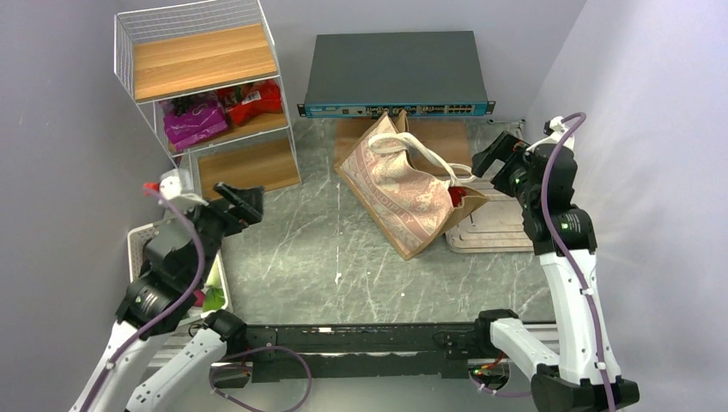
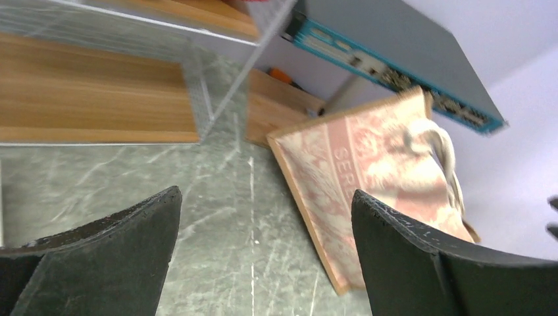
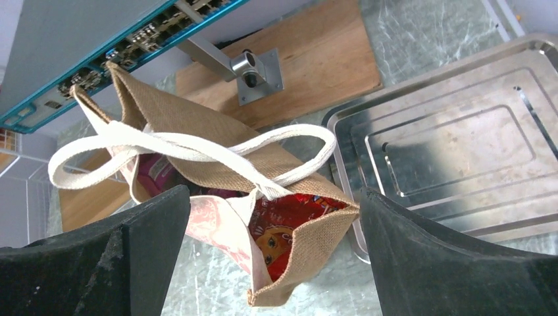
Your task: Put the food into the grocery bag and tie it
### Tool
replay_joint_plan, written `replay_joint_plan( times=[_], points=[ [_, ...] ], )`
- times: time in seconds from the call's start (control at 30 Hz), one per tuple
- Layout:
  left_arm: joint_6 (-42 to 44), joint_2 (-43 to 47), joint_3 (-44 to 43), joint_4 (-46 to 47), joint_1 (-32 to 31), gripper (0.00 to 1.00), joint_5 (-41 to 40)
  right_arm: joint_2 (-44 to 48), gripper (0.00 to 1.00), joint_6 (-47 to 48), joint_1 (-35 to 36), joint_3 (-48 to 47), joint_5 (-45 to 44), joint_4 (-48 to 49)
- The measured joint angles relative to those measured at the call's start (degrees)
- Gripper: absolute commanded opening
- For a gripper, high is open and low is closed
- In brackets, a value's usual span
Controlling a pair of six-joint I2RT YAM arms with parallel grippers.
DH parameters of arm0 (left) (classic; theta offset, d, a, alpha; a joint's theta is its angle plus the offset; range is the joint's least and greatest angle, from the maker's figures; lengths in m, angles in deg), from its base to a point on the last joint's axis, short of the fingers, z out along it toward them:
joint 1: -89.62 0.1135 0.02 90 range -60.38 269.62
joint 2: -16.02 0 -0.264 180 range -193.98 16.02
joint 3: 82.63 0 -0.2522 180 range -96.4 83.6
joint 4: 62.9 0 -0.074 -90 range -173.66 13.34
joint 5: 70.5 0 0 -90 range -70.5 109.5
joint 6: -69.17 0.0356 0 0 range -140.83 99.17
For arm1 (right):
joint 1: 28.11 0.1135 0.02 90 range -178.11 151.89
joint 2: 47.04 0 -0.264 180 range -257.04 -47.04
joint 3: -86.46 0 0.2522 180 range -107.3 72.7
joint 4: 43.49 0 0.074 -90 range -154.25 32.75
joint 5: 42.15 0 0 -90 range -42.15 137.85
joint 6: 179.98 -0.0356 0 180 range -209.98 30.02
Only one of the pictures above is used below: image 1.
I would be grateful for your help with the white wire shelf rack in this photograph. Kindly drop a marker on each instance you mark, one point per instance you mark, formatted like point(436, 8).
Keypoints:
point(178, 51)

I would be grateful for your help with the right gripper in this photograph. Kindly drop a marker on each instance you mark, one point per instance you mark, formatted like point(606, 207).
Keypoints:
point(507, 148)

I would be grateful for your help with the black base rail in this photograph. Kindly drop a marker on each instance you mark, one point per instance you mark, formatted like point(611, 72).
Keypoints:
point(273, 353)

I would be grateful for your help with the wooden board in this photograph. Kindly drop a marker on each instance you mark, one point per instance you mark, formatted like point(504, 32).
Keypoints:
point(446, 138)

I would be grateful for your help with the metal tray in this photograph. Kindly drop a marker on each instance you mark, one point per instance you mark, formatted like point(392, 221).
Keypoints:
point(494, 228)

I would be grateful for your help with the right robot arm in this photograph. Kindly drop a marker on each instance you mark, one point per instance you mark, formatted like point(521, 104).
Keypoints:
point(582, 374)

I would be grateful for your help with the white perforated basket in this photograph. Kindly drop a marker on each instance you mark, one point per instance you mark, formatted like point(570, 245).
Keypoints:
point(139, 236)

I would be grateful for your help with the red snack bag upper shelf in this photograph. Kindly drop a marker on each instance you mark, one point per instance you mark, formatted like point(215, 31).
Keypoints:
point(242, 103)

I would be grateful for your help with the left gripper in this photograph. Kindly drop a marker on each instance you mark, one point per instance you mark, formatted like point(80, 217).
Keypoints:
point(248, 202)

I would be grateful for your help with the brown burlap grocery bag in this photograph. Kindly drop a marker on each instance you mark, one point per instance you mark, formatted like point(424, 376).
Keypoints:
point(403, 185)

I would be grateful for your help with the green lettuce toy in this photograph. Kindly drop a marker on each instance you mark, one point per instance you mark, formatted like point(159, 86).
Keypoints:
point(214, 300)

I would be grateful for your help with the dark network switch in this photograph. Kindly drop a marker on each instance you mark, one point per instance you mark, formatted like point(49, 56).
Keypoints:
point(426, 74)

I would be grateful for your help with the purple snack bag upper shelf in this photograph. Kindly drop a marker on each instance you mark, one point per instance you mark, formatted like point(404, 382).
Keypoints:
point(203, 119)

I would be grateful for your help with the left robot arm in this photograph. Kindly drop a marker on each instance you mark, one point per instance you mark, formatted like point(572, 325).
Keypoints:
point(177, 261)

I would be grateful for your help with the red candy bag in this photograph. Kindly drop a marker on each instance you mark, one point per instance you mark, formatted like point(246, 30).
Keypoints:
point(457, 195)

